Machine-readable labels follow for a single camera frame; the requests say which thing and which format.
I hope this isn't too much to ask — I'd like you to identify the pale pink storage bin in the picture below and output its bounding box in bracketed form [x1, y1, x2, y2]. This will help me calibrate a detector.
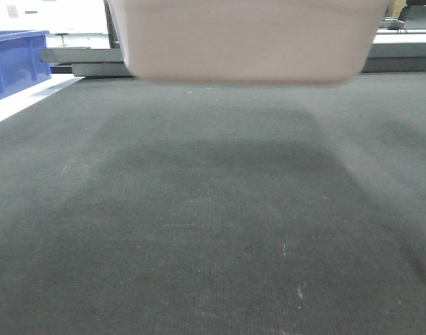
[108, 1, 388, 84]

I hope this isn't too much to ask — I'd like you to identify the dark grey table mat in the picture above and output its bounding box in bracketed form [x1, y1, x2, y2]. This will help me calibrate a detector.
[0, 73, 426, 334]

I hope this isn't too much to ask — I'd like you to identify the blue plastic crate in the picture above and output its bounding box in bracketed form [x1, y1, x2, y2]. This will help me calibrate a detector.
[0, 30, 52, 100]

